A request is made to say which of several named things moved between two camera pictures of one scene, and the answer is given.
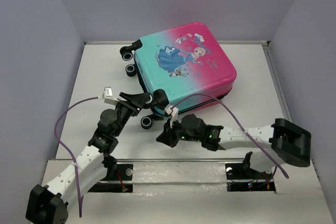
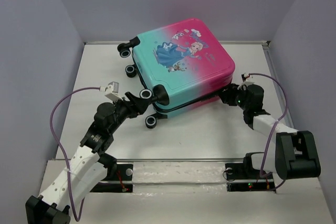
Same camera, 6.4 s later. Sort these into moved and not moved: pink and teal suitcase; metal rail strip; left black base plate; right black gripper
Moved: right black gripper
Not moved: metal rail strip; pink and teal suitcase; left black base plate
